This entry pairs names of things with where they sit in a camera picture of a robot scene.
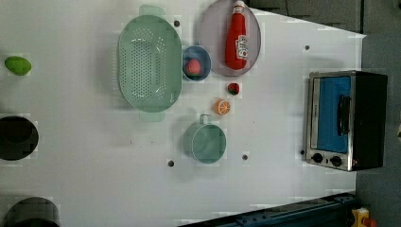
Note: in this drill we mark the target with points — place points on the silver black toaster oven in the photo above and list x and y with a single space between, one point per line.
345 122

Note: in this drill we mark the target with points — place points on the orange slice toy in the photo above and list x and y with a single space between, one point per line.
222 106

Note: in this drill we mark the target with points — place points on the small loose strawberry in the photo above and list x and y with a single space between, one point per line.
233 89

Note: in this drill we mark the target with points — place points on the strawberry in blue bowl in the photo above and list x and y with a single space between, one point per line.
193 68

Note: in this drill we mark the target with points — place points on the blue small bowl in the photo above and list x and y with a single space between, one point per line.
199 53

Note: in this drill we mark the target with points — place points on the red plush ketchup bottle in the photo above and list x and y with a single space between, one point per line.
236 45

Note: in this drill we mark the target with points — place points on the green perforated colander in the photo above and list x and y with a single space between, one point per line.
149 56

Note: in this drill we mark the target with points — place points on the grey round plate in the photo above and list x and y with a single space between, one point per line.
212 32

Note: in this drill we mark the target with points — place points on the black round object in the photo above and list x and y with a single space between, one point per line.
18 138

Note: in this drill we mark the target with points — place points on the green plush avocado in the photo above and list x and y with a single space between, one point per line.
18 65

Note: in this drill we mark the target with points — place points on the yellow red emergency button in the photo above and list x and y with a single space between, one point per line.
362 218

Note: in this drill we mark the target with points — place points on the dark grey round object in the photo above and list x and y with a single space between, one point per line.
33 212

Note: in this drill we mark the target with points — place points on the green cup with handle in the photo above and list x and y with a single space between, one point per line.
204 141

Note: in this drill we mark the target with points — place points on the blue metal frame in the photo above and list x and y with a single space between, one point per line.
330 211

